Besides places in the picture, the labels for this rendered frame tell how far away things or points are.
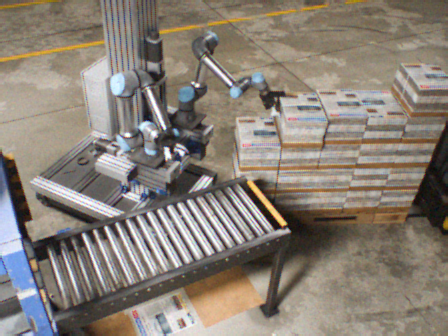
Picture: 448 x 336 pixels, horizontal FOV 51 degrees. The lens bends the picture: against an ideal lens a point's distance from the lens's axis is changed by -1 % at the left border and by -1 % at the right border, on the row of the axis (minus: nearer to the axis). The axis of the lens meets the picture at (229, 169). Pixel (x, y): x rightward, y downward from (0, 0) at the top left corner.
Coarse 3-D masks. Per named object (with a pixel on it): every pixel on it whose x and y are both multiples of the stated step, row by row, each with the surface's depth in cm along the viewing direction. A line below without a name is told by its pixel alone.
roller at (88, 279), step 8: (72, 240) 261; (72, 248) 258; (80, 248) 258; (80, 256) 253; (80, 264) 249; (88, 272) 245; (88, 280) 241; (88, 288) 238; (96, 288) 239; (96, 296) 234
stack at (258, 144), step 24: (240, 120) 354; (264, 120) 355; (240, 144) 334; (264, 144) 333; (360, 144) 339; (384, 144) 341; (360, 168) 355; (384, 168) 356; (336, 192) 368; (360, 192) 370; (288, 216) 380; (312, 216) 382; (336, 216) 385; (360, 216) 388
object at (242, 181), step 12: (240, 180) 307; (192, 192) 296; (204, 192) 296; (156, 204) 286; (168, 204) 286; (120, 216) 277; (132, 216) 277; (144, 216) 282; (156, 216) 287; (168, 216) 292; (84, 228) 268; (96, 228) 269; (36, 240) 259; (48, 240) 260; (36, 252) 258
